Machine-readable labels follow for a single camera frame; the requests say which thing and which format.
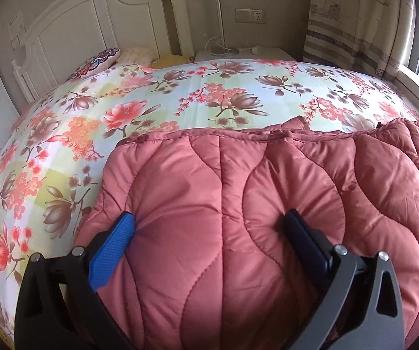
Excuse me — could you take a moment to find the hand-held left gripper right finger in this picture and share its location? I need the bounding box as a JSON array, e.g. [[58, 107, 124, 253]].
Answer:
[[284, 209, 406, 350]]

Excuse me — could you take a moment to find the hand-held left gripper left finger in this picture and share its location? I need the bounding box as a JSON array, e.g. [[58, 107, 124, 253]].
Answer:
[[15, 211, 136, 350]]

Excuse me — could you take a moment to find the pink quilted blanket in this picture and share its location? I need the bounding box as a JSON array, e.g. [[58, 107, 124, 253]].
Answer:
[[74, 116, 419, 350]]

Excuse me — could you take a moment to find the floral bed sheet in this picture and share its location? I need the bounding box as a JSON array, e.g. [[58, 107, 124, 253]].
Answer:
[[0, 57, 419, 350]]

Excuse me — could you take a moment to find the white nightstand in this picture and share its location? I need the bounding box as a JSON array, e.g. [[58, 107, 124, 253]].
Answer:
[[194, 46, 296, 63]]

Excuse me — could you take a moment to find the patterned pillow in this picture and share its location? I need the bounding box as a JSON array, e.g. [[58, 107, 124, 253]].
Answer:
[[67, 47, 121, 81]]

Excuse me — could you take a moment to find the white power adapter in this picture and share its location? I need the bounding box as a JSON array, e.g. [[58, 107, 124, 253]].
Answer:
[[239, 45, 269, 56]]

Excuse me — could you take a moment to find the pale fluffy pillow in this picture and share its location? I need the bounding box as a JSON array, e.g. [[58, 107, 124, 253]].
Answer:
[[117, 46, 163, 68]]

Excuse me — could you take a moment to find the yellow pillow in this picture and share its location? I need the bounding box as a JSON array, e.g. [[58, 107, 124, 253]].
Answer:
[[150, 55, 193, 70]]

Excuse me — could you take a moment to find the striped printed curtain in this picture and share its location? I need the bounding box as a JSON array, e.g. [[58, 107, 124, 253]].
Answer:
[[302, 0, 416, 81]]

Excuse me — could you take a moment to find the white bed headboard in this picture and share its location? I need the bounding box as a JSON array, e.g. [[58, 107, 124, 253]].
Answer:
[[11, 0, 196, 103]]

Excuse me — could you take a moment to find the white desk lamp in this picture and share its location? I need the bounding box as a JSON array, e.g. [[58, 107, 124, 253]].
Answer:
[[205, 0, 242, 56]]

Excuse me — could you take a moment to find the white cable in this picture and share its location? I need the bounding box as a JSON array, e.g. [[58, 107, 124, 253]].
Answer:
[[204, 36, 225, 51]]

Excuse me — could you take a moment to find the wall socket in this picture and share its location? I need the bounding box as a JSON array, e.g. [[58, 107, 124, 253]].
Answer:
[[235, 8, 266, 24]]

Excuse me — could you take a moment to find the white wall switch panel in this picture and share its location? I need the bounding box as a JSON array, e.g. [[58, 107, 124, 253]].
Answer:
[[7, 9, 25, 50]]

